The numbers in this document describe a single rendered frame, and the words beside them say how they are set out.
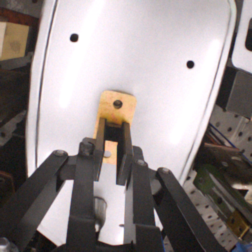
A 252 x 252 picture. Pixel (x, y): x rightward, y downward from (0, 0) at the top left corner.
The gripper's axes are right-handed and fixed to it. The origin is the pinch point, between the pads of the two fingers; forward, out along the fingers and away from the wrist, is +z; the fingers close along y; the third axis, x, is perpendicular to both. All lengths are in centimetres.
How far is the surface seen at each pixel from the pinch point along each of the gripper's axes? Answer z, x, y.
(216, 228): 35, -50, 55
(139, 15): 5.4, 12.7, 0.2
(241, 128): 35, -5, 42
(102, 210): 3.2, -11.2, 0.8
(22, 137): 25.8, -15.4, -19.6
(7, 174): 10.0, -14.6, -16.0
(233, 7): 5.7, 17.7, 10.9
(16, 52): 2.0, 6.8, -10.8
